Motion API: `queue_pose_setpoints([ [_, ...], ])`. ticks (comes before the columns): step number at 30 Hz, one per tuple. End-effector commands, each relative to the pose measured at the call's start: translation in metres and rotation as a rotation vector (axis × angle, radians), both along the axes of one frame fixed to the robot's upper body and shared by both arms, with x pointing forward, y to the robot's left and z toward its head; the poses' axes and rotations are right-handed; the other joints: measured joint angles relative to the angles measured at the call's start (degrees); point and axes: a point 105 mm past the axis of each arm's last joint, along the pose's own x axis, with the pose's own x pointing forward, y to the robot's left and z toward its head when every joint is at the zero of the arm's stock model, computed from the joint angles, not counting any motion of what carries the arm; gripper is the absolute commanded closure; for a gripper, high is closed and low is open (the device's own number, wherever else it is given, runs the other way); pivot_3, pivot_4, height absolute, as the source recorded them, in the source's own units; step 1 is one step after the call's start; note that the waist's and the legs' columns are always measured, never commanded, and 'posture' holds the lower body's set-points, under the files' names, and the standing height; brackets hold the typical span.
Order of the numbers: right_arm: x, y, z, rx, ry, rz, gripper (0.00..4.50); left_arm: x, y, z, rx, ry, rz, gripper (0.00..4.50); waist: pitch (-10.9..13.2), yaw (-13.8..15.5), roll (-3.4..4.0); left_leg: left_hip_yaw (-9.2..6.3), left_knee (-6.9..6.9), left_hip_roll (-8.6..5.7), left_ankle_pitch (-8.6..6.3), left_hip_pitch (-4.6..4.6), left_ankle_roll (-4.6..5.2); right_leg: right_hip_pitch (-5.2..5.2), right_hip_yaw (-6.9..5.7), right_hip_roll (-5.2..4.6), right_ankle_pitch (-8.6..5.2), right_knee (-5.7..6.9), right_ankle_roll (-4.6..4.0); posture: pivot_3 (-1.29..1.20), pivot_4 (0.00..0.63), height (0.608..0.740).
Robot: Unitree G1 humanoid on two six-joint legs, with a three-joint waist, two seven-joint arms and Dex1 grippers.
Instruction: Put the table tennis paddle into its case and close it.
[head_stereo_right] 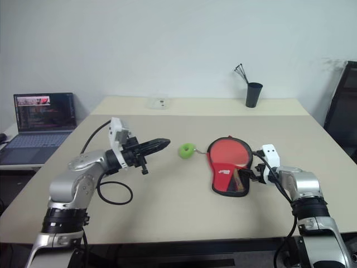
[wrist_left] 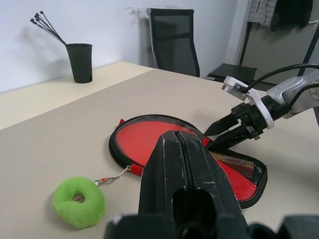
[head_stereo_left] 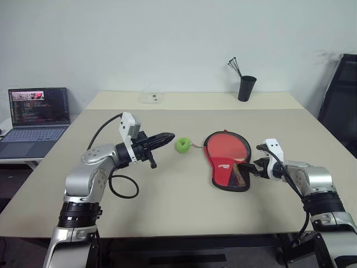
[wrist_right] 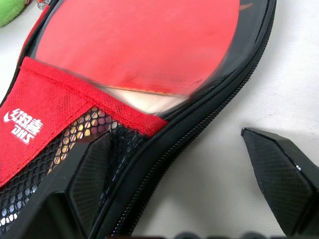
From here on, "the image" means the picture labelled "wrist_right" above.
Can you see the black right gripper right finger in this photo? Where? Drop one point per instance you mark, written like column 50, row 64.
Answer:
column 286, row 179

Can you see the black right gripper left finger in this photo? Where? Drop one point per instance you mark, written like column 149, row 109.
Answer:
column 74, row 189

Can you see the black red paddle case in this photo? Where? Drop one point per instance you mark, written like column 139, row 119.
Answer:
column 37, row 99

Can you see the red table tennis paddle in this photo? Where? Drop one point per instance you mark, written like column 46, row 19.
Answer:
column 124, row 49

